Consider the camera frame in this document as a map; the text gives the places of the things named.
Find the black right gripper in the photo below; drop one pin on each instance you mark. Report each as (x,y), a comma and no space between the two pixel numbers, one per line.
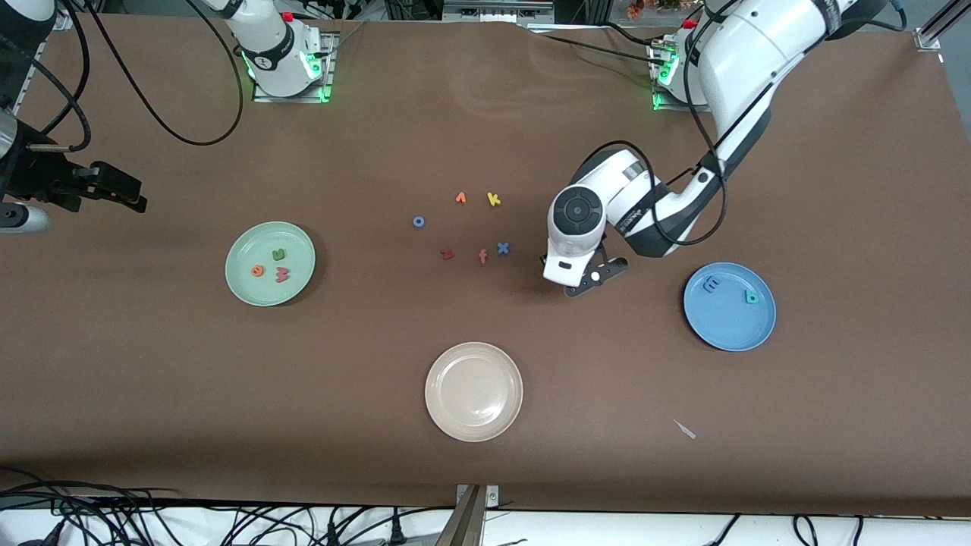
(36,179)

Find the pink foam letter w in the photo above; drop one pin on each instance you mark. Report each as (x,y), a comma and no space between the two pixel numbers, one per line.
(282,275)

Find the blue foam letter m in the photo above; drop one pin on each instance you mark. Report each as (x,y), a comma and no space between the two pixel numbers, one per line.
(711,285)

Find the teal foam letter b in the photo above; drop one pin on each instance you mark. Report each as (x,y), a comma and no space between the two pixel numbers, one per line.
(751,298)

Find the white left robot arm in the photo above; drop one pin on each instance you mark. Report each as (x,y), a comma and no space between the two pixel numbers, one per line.
(743,61)

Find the mint green plate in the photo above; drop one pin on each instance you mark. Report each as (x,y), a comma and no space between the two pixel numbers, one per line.
(269,288)

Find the brown table covering sheet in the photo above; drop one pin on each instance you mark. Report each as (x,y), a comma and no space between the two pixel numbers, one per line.
(485,114)

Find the black power plug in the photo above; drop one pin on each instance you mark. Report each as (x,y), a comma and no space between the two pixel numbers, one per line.
(394,531)
(331,533)

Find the beige plate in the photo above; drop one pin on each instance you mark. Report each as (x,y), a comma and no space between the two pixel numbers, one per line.
(474,392)

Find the grey power strip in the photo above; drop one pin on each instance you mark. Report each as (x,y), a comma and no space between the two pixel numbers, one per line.
(493,11)

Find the orange leafy decoration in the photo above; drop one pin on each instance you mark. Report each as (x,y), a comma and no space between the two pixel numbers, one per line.
(637,9)

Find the small white paper scrap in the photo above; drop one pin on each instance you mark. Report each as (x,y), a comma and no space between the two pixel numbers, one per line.
(685,429)

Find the blue plate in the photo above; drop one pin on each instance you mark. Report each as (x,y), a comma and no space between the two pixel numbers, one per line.
(730,322)

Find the silver aluminium frame rail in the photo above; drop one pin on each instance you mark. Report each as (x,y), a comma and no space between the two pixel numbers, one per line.
(27,76)
(937,26)

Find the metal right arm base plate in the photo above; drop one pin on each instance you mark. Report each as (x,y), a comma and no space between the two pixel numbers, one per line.
(292,97)

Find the grey metal post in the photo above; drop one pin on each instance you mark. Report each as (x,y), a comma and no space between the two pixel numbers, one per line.
(466,523)

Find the silver table edge bracket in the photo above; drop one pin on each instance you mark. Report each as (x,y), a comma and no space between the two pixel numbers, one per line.
(492,494)

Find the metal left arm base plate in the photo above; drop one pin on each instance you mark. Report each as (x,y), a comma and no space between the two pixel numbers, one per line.
(671,106)

